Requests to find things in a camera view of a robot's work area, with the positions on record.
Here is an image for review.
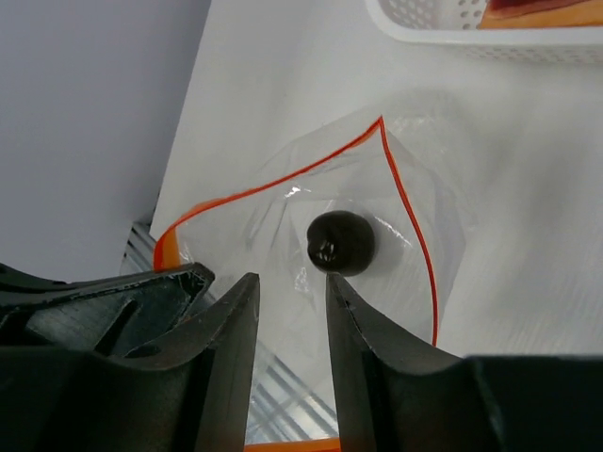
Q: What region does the fake orange food piece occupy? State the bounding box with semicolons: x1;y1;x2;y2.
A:
479;0;602;29

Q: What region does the fake black food piece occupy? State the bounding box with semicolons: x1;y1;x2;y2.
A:
306;210;376;277

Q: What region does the white perforated plastic basket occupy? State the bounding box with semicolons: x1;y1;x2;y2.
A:
365;0;603;66

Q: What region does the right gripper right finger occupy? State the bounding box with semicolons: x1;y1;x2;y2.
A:
326;275;602;451

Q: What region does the aluminium mounting rail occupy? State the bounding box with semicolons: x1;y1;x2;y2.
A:
120;222;155;275

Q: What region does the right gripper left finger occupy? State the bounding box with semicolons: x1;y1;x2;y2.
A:
1;273;260;451

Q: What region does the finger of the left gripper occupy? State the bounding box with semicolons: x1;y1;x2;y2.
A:
1;264;215;356

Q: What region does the clear zip top bag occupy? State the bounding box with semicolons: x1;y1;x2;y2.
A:
154;112;471;445

